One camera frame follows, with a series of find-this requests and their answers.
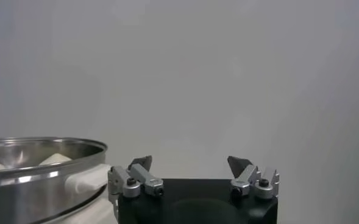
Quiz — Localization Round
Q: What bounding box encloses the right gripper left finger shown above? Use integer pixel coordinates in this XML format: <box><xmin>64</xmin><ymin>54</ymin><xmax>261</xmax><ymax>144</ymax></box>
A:
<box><xmin>107</xmin><ymin>155</ymin><xmax>165</xmax><ymax>214</ymax></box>

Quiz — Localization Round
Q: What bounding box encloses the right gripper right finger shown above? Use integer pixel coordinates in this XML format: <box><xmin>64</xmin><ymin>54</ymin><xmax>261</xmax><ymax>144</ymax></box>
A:
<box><xmin>227</xmin><ymin>155</ymin><xmax>280</xmax><ymax>200</ymax></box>

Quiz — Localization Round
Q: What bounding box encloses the steel perforated steamer basket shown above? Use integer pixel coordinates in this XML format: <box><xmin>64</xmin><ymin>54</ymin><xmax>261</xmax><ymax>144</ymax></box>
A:
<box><xmin>0</xmin><ymin>136</ymin><xmax>112</xmax><ymax>224</ymax></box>

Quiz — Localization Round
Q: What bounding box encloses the cream electric cooker base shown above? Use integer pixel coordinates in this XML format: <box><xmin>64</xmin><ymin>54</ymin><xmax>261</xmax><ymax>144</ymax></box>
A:
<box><xmin>44</xmin><ymin>182</ymin><xmax>119</xmax><ymax>224</ymax></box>

